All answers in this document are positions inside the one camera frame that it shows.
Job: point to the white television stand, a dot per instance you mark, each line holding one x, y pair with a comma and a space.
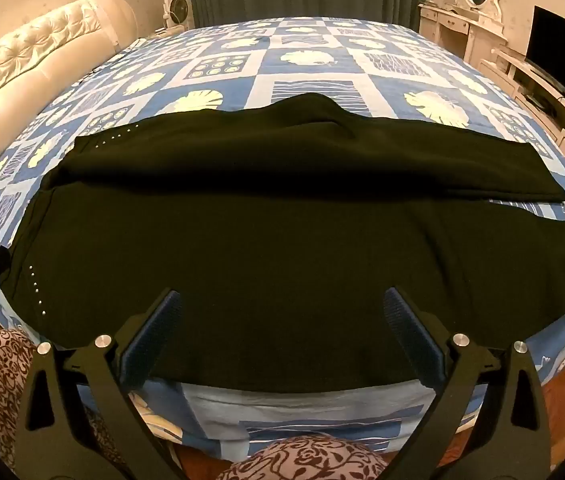
547, 110

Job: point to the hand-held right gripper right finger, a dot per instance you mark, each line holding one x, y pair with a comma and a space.
412, 336

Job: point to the cream tufted headboard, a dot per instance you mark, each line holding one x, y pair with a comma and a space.
27, 70

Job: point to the white dressing table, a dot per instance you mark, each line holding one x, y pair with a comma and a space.
462, 30

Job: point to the small white fan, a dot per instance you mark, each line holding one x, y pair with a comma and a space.
177, 12

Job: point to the blue printed bedsheet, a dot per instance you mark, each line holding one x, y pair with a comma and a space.
307, 60

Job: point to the black pants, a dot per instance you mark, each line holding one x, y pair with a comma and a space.
272, 240

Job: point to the person's floral patterned clothing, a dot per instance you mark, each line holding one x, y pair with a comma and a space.
302, 460

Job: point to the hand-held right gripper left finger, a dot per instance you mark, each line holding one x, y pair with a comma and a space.
155, 336

